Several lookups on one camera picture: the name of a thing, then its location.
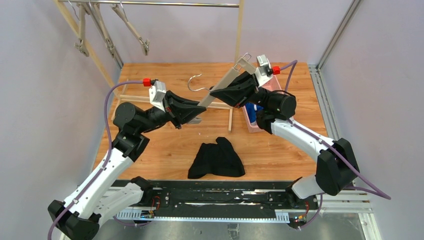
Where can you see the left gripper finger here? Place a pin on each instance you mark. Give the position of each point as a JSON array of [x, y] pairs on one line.
[[186, 114], [176, 101]]

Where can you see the beige clip hanger cream underwear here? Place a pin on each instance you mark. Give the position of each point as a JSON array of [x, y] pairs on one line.
[[95, 8]]

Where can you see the beige clip hanger blue underwear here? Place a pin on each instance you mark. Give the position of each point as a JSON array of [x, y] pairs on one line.
[[120, 11]]

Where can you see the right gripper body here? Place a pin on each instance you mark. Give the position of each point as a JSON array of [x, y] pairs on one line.
[[251, 88]]

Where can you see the wooden clothes rack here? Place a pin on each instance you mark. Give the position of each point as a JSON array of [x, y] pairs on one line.
[[68, 13]]

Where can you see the empty beige clip hanger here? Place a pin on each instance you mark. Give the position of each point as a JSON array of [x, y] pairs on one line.
[[80, 45]]

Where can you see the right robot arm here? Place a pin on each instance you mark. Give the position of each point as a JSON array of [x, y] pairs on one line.
[[335, 160]]

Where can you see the aluminium frame post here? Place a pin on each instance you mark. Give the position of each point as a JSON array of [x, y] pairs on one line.
[[345, 21]]

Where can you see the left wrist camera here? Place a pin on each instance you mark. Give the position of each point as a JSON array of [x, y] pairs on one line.
[[157, 91]]

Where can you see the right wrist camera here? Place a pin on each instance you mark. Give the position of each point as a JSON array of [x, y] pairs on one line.
[[264, 70]]

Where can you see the pink plastic basket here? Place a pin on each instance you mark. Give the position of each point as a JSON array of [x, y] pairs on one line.
[[271, 86]]

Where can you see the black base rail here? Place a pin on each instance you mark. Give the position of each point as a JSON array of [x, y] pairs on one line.
[[218, 201]]

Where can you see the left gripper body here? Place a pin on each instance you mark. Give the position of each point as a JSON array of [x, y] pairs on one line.
[[172, 110]]

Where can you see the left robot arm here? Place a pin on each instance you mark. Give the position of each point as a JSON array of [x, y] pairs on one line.
[[84, 211]]

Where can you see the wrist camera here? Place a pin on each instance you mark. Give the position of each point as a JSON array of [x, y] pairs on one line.
[[264, 70], [157, 91]]

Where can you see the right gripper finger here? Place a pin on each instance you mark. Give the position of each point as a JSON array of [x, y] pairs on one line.
[[234, 96], [243, 84]]

